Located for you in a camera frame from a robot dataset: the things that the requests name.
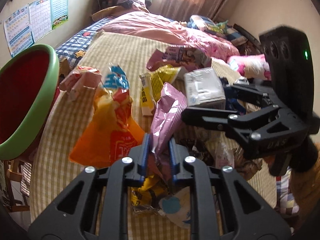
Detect pink purple biscuit bag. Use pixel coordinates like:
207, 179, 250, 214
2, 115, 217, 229
146, 45, 212, 72

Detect pink foil wrapper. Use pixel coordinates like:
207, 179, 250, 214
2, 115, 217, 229
147, 82, 188, 181

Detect blue white wrapper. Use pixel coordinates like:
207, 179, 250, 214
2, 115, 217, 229
159, 187, 191, 229

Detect yellow chocolate snack wrapper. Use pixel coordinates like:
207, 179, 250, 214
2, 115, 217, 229
131, 175, 168, 207

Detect pink floral pillow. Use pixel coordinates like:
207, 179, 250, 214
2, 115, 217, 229
227, 54, 271, 81

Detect grey tissue pack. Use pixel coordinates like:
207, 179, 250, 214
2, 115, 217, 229
184, 67, 226, 110

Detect plaid cloth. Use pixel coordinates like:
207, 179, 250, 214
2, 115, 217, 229
275, 167, 299, 218

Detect orange snack bag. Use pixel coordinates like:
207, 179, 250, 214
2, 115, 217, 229
69, 64, 145, 168

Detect folded blue clothes pile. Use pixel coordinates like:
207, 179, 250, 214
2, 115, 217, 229
187, 15, 248, 46

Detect wooden chair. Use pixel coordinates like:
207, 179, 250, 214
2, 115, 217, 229
4, 160, 30, 213

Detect yellow snack bag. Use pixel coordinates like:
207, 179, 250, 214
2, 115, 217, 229
139, 64, 182, 116

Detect pale pink wrapper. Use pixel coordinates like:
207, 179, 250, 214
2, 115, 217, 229
59, 65, 102, 101

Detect pink quilt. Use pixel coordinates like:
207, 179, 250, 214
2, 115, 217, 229
101, 11, 240, 61

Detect red bin with green rim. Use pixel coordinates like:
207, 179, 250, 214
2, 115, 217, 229
1, 44, 59, 160

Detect blue checked bed sheet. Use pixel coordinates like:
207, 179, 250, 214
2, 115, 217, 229
55, 16, 115, 69

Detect dark wooden nightstand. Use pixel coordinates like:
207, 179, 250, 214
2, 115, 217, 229
91, 0, 118, 14

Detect wall posters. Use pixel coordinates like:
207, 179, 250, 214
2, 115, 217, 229
3, 0, 69, 57

